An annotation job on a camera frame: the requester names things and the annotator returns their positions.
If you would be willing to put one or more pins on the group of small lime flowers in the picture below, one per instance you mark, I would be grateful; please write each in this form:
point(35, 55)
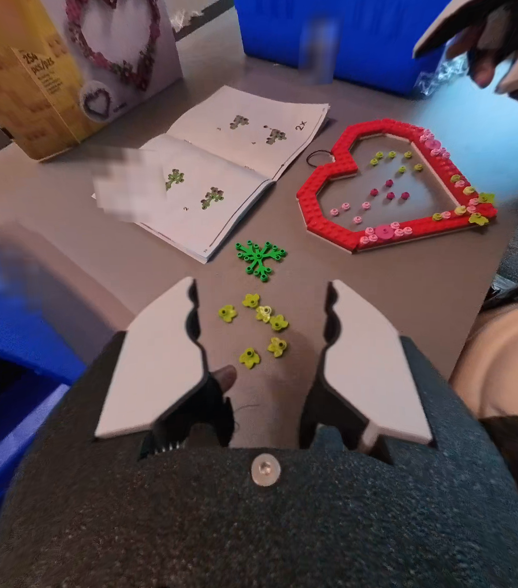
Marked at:
point(408, 155)

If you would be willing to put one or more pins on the person's left hand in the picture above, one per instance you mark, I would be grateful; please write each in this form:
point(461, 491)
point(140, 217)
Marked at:
point(225, 379)

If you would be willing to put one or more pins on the person's right hand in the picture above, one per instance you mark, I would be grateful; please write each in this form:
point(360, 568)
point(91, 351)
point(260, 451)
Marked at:
point(485, 77)

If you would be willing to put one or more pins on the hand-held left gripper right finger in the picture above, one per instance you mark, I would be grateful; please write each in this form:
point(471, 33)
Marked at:
point(369, 376)

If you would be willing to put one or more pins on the blue plastic bin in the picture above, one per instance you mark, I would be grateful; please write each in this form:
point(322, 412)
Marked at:
point(378, 36)
point(2, 330)

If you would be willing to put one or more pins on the lego instruction booklet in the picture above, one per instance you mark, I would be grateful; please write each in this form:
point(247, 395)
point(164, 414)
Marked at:
point(240, 138)

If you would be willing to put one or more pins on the green lego plant piece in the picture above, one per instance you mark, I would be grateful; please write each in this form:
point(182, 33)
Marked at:
point(257, 257)

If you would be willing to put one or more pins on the clear plastic bag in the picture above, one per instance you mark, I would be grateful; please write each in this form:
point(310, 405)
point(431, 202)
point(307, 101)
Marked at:
point(442, 76)
point(190, 16)

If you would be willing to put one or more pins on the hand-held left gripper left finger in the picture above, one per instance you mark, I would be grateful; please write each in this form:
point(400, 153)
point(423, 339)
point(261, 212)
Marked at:
point(149, 367)

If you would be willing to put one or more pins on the group of lime lego leaves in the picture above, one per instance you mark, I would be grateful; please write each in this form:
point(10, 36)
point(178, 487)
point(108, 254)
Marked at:
point(250, 357)

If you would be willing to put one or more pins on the red lego heart frame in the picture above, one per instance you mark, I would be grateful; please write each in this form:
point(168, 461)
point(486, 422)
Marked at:
point(328, 183)

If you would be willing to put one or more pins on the yellow and white lego box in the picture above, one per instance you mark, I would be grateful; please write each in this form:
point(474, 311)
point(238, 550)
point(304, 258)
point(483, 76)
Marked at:
point(34, 92)

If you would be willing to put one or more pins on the person's beige garment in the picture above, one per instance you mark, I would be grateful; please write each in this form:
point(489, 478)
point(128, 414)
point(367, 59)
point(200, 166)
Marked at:
point(507, 358)

